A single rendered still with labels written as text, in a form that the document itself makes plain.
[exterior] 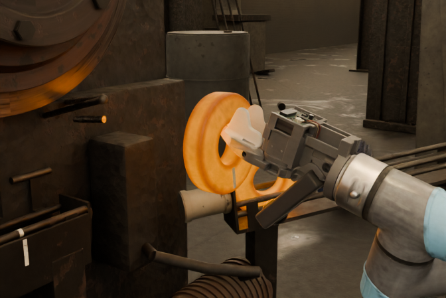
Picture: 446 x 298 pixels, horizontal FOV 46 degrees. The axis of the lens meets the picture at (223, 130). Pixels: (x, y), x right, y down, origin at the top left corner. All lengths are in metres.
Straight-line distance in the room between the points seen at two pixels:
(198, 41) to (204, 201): 2.48
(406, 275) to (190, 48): 2.83
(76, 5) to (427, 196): 0.49
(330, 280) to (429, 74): 1.57
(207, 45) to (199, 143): 2.66
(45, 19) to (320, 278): 1.69
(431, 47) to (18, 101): 2.76
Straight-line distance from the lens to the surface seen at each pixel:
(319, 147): 0.69
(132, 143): 0.90
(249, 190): 0.99
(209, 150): 0.73
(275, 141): 0.70
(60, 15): 0.69
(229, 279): 1.01
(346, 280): 2.16
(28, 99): 0.77
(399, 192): 0.65
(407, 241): 0.66
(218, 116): 0.74
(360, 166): 0.67
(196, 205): 0.95
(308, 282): 2.11
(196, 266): 0.96
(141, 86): 1.05
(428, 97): 3.29
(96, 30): 0.81
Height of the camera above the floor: 1.02
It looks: 13 degrees down
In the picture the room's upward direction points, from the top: straight up
